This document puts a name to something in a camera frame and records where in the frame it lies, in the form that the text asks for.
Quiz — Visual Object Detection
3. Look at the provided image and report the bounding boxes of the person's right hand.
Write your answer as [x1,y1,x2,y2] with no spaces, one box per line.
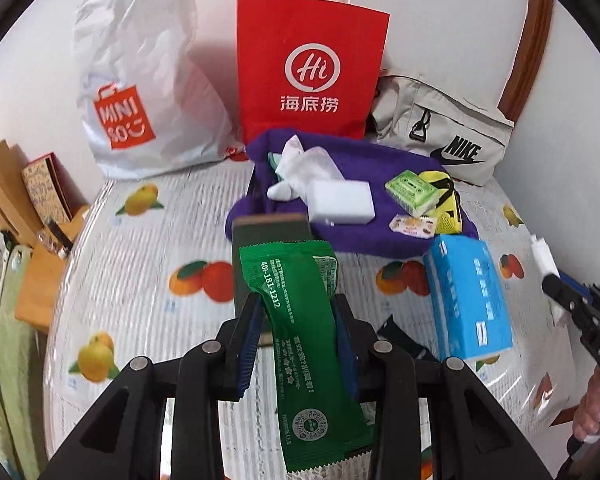
[571,373,600,446]

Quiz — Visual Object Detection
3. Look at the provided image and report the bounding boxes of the yellow black mesh pouch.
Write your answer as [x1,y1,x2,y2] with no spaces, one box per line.
[417,170,465,235]

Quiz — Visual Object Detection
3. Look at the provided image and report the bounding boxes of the white crumpled plastic wrapper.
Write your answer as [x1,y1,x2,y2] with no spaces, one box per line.
[267,135,346,202]

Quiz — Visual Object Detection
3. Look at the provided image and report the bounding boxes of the red paper bag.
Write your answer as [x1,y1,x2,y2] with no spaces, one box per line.
[236,0,392,144]

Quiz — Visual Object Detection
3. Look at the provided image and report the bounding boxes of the purple towel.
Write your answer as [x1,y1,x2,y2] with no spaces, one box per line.
[225,129,480,261]

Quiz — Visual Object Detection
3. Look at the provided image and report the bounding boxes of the fruit print table cover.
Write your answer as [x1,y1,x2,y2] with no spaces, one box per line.
[45,150,589,480]

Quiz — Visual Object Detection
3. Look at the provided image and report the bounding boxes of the small orange print packet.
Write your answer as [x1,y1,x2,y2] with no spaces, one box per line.
[390,214,437,237]

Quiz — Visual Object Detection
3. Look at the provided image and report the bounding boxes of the blue tissue box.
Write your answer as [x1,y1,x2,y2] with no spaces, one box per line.
[422,236,514,360]

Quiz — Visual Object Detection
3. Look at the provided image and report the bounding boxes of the brown cardboard boxes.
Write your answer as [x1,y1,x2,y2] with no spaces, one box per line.
[0,140,92,334]

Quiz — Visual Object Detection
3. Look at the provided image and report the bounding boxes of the white plastic shopping bag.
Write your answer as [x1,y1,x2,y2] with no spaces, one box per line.
[74,0,237,181]

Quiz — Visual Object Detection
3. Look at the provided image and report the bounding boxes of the brown wooden door frame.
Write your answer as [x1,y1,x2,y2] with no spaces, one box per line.
[497,0,555,124]

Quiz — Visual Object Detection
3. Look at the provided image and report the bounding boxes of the green cassette-print box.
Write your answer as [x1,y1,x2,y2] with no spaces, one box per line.
[384,170,444,217]

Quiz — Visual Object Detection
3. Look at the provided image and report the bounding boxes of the grey waist bag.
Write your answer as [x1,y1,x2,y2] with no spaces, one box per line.
[367,74,516,187]

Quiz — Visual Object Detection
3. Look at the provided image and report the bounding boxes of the dark green box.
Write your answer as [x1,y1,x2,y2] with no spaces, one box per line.
[231,213,312,347]

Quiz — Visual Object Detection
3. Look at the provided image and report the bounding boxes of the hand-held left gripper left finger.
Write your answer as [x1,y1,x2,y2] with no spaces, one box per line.
[40,292,264,480]

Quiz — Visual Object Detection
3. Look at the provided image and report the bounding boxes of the dark green foil packet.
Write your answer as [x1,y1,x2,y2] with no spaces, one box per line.
[238,240,376,474]

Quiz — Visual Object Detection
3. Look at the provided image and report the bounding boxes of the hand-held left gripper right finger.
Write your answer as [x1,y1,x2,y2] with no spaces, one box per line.
[332,294,547,480]

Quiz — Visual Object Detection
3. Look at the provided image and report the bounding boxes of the light green cloth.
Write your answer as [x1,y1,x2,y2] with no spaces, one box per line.
[0,245,49,480]

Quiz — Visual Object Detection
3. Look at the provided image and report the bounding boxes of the black foil packet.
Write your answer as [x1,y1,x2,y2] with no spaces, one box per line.
[375,315,440,364]

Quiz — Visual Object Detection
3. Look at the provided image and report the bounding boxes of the white rectangular box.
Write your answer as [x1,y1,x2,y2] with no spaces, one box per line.
[306,179,375,226]

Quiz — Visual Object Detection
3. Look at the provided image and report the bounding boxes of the patterned brown box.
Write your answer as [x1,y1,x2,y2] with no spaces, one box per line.
[21,152,74,227]

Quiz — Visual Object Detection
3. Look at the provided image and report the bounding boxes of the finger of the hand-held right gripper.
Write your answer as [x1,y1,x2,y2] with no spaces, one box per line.
[572,281,600,307]
[541,271,586,326]

